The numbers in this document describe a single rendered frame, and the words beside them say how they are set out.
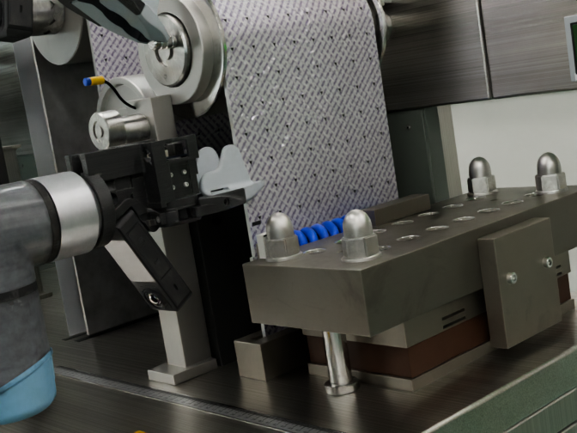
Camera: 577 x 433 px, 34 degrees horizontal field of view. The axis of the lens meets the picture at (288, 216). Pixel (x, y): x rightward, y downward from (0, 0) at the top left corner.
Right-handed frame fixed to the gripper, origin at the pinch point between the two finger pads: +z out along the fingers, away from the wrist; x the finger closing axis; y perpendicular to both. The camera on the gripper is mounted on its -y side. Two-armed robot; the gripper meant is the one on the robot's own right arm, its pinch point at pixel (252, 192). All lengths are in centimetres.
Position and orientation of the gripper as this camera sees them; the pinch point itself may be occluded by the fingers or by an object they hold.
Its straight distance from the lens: 97.4
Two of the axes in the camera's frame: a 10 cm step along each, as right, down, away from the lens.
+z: 7.3, -2.1, 6.6
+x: -6.7, 0.0, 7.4
